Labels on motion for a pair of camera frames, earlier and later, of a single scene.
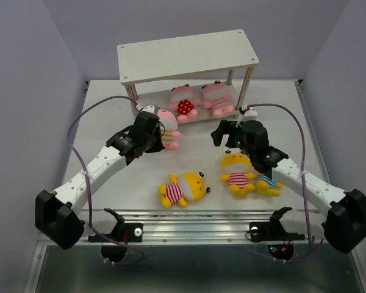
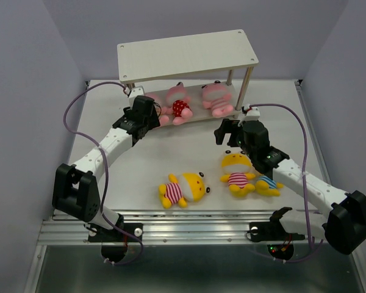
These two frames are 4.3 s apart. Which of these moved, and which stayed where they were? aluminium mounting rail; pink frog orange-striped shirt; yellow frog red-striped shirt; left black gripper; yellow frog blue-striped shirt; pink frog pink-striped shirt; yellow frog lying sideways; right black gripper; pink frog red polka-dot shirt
Moved: pink frog red polka-dot shirt; left black gripper; pink frog orange-striped shirt
Stayed: yellow frog red-striped shirt; right black gripper; aluminium mounting rail; pink frog pink-striped shirt; yellow frog blue-striped shirt; yellow frog lying sideways
